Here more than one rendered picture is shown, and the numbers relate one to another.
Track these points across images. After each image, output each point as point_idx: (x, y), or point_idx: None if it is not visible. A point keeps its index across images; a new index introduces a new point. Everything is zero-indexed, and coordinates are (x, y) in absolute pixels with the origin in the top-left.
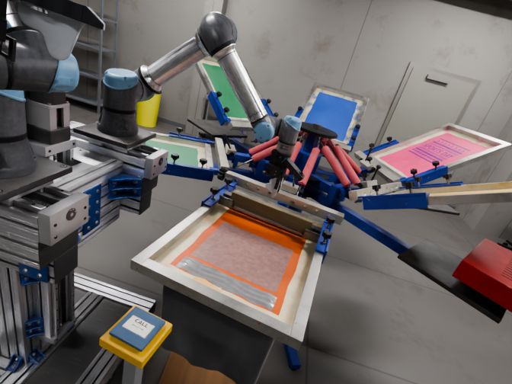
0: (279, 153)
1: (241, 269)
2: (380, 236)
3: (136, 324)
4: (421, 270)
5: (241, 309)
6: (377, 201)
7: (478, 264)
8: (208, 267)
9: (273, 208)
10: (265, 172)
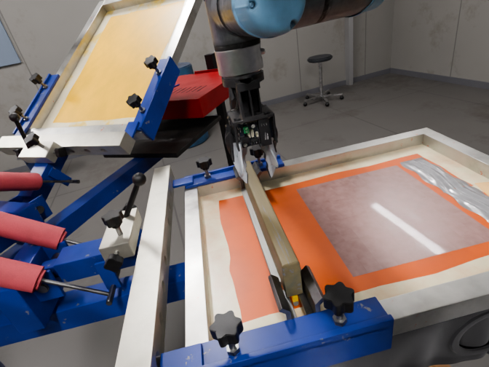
0: (263, 73)
1: (416, 194)
2: (121, 183)
3: None
4: (191, 142)
5: (473, 150)
6: (154, 112)
7: (193, 95)
8: (477, 207)
9: (267, 196)
10: (276, 137)
